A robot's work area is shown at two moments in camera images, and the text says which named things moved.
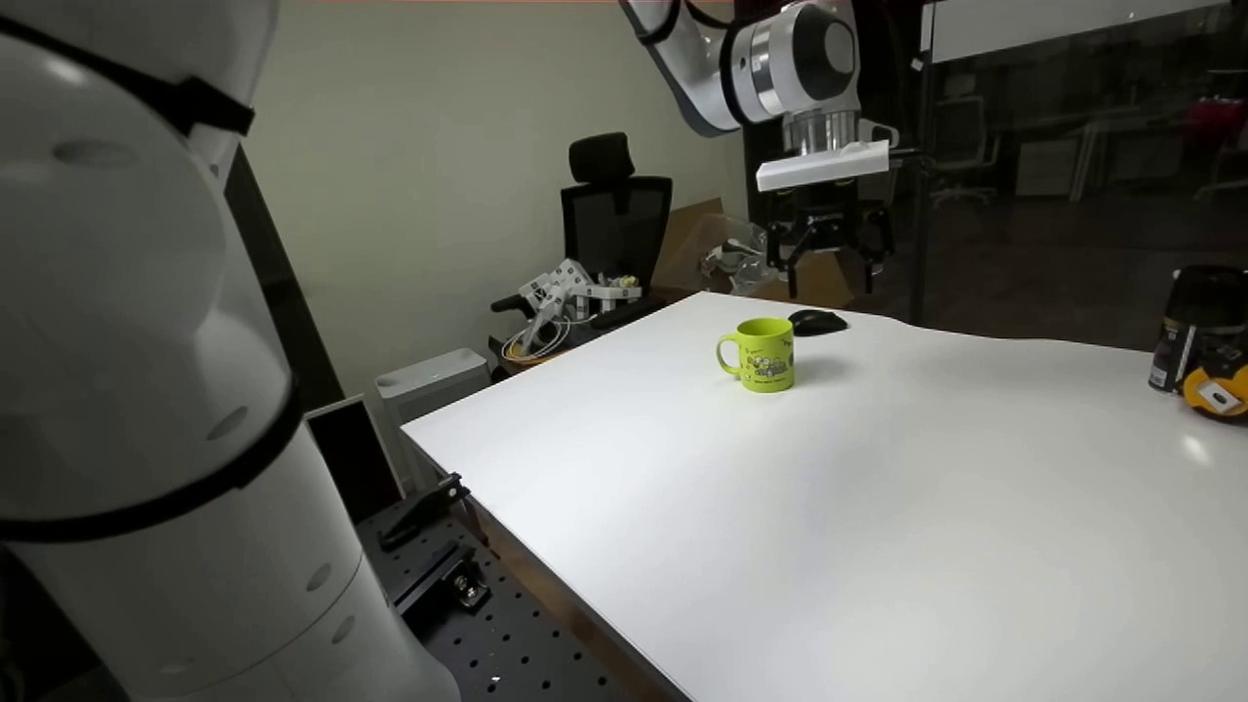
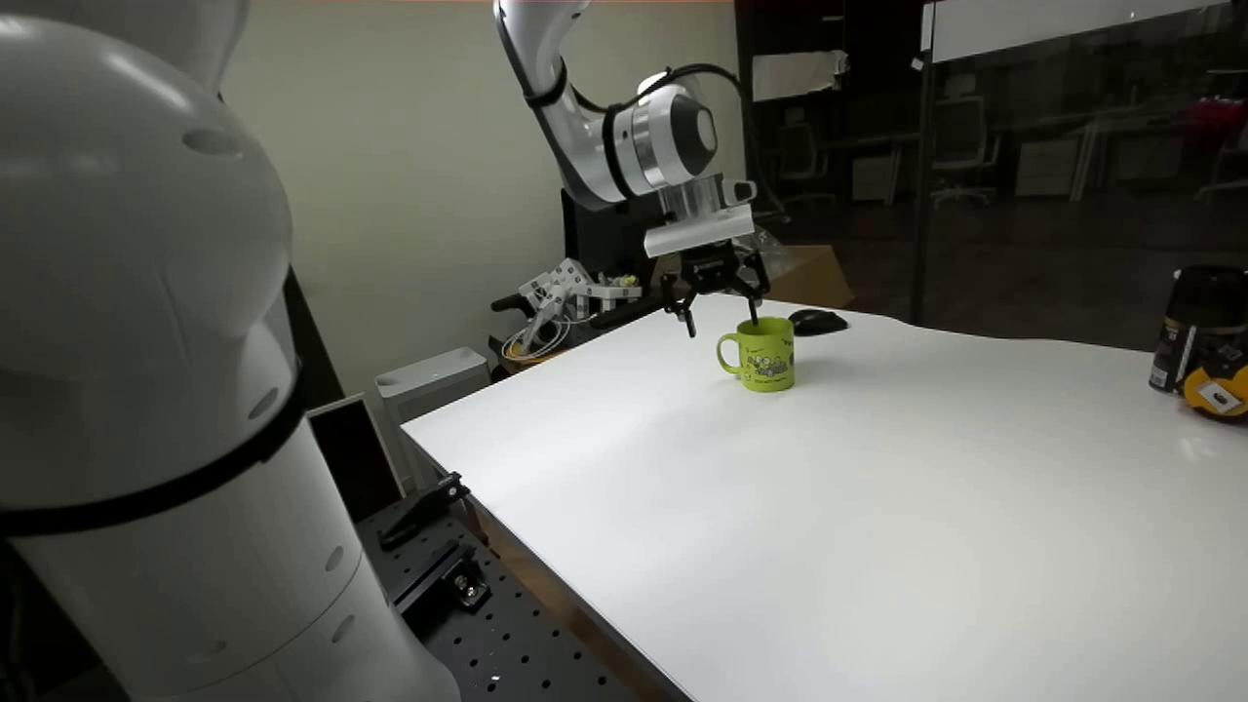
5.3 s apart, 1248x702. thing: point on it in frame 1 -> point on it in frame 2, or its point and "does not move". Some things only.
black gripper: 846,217 -> 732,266
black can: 1202,326 does not move
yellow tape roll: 1218,395 does not move
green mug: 764,352 does not move
